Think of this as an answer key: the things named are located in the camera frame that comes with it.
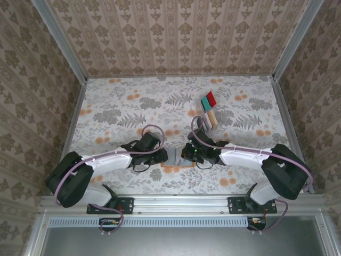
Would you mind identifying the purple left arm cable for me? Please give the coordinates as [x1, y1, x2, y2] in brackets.
[54, 124, 165, 236]

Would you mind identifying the black controller board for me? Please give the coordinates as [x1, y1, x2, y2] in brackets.
[246, 216, 267, 231]
[98, 217, 125, 232]

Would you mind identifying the red card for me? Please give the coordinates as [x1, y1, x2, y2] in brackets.
[205, 91, 217, 107]

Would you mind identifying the aluminium mounting rail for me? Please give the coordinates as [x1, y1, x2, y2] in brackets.
[39, 194, 328, 215]

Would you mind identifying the white card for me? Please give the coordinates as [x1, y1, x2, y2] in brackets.
[204, 113, 214, 131]

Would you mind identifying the grey metal panel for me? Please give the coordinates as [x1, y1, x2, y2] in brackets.
[39, 225, 328, 256]

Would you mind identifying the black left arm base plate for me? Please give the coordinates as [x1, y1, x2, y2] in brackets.
[86, 196, 134, 215]

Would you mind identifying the aluminium frame post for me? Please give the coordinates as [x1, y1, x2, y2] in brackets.
[30, 0, 88, 83]
[272, 0, 326, 81]

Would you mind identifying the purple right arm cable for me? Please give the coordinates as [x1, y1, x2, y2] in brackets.
[191, 115, 315, 235]

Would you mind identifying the orange leather card holder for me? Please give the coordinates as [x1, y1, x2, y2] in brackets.
[160, 148, 198, 169]

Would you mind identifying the teal card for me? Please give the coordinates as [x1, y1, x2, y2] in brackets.
[199, 95, 213, 110]

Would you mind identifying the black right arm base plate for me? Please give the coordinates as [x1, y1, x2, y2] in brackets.
[228, 196, 278, 215]

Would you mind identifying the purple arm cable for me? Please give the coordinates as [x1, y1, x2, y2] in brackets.
[191, 115, 315, 235]
[54, 124, 165, 236]

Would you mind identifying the white slotted cable duct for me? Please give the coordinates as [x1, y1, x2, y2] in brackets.
[49, 216, 249, 228]

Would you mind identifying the clear acrylic card stand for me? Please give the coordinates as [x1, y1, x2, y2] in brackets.
[190, 90, 219, 133]

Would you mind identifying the aluminium side rail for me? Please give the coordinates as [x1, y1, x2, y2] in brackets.
[50, 79, 88, 195]
[270, 76, 316, 195]

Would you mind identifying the floral patterned table mat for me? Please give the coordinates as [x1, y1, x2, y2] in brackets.
[57, 75, 306, 195]

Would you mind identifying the tan card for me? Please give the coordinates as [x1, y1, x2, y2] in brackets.
[208, 110, 218, 128]

